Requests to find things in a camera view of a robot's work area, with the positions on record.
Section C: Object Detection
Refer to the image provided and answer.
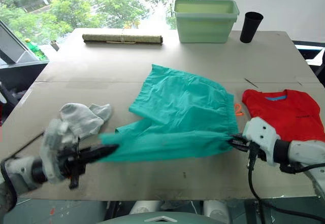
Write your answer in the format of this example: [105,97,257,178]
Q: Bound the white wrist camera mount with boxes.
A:
[40,118,80,184]
[242,117,281,167]

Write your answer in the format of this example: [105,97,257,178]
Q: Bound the black furniture beside table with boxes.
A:
[291,40,325,83]

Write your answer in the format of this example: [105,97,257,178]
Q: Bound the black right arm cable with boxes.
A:
[247,142,325,222]

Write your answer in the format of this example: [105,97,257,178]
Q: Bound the black plastic cup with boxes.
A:
[240,11,264,44]

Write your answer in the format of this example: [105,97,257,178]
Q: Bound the light green plastic bin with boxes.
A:
[173,0,240,44]

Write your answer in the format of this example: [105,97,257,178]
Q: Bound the red t-shirt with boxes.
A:
[241,88,325,143]

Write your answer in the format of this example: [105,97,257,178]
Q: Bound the grey sock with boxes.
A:
[87,103,113,123]
[59,103,105,140]

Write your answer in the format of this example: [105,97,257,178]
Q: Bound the green soda bottle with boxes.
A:
[24,38,48,61]

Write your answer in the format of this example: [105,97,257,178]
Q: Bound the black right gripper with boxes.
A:
[228,133,251,152]

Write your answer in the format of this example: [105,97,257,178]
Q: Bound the white rounded shape under table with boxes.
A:
[129,200,164,216]
[203,200,231,224]

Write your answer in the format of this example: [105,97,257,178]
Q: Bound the green shorts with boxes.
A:
[99,63,240,164]

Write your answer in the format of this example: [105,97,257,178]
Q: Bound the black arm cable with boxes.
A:
[0,157,19,212]
[247,142,325,222]

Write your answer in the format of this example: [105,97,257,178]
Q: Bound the grey-green robot torso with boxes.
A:
[99,211,224,224]

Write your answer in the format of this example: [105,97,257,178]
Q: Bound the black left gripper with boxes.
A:
[59,144,120,190]

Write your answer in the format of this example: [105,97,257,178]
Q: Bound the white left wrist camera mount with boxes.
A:
[40,118,80,184]

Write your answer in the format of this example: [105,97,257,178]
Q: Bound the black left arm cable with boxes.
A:
[0,157,19,212]

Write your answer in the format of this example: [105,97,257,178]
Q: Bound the rolled green bamboo mat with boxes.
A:
[82,33,164,46]

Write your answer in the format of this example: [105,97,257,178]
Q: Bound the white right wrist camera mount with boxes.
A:
[242,117,281,167]

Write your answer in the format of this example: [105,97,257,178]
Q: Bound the grey angled stand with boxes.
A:
[0,19,35,65]

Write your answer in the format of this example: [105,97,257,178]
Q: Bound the black side cabinet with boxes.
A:
[0,60,50,126]

